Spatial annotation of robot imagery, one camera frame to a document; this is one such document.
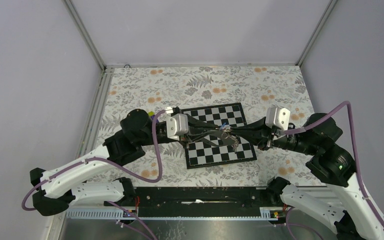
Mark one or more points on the floral table cloth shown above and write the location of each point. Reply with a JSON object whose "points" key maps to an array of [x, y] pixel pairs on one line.
{"points": [[256, 87]]}

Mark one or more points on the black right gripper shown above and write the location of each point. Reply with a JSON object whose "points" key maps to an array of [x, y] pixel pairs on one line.
{"points": [[257, 133]]}

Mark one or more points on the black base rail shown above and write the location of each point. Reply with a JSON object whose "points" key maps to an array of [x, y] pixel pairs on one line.
{"points": [[202, 202]]}

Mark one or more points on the black white chessboard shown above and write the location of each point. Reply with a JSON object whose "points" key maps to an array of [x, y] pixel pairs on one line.
{"points": [[200, 155]]}

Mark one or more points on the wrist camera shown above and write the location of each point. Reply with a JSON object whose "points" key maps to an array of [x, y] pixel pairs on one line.
{"points": [[277, 119], [177, 124]]}

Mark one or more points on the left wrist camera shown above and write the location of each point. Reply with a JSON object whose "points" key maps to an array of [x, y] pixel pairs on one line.
{"points": [[177, 124]]}

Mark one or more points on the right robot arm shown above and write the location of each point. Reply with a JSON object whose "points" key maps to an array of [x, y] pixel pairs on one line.
{"points": [[359, 217]]}

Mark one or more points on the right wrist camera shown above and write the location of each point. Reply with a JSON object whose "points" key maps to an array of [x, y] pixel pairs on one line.
{"points": [[277, 119]]}

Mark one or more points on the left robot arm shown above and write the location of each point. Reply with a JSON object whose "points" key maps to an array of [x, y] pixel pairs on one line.
{"points": [[54, 191]]}

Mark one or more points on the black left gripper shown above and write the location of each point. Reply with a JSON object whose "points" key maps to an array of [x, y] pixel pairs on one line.
{"points": [[196, 125]]}

